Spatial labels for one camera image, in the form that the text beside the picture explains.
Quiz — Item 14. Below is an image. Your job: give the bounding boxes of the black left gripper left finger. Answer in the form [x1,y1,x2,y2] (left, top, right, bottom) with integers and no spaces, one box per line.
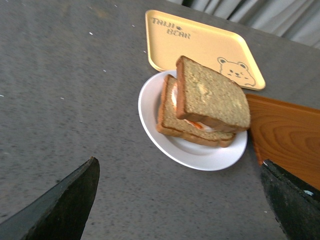
[0,157,100,240]

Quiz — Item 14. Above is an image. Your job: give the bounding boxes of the yellow bear tray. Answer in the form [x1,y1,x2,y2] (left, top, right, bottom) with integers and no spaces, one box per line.
[145,10,266,91]

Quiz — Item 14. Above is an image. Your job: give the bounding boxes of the white round plate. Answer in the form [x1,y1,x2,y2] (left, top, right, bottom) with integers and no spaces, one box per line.
[138,70,248,171]

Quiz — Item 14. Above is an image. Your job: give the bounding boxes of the grey white curtain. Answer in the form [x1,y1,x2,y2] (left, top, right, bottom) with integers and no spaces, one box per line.
[173,0,320,49]

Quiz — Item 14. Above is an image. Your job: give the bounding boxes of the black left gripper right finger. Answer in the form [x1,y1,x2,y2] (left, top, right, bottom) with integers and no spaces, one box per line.
[260,159,320,240]

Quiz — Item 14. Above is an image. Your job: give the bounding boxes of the bread slice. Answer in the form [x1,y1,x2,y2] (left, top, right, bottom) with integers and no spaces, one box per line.
[176,55,251,133]
[156,74,236,148]

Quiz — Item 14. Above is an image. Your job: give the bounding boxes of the brown wooden tray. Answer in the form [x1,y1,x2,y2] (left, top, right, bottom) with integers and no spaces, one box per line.
[246,94,320,189]

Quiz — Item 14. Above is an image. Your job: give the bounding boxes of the fried egg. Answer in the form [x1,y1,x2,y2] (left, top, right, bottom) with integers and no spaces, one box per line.
[171,82,216,133]

